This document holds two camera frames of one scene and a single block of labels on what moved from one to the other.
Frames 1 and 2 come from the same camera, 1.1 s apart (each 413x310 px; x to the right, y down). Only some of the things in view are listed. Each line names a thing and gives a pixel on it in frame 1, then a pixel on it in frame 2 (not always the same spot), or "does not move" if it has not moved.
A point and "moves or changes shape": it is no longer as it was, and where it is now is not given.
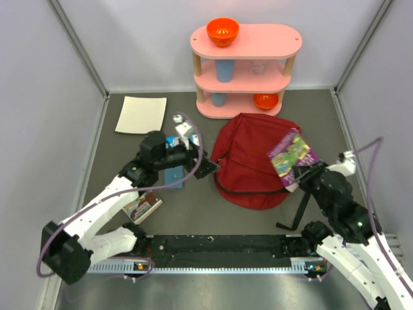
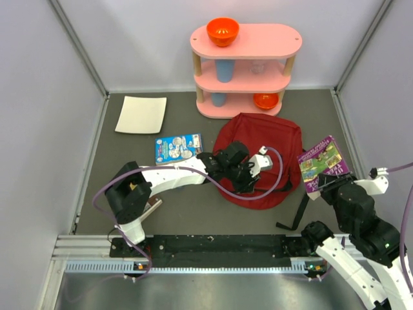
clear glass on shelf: x=257 y=68 does not move
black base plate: x=222 y=251 does not move
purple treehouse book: x=292 y=151 moves or changes shape
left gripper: x=205 y=168 -> x=247 y=185
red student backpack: x=243 y=172 does not move
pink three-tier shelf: x=248 y=79 does not move
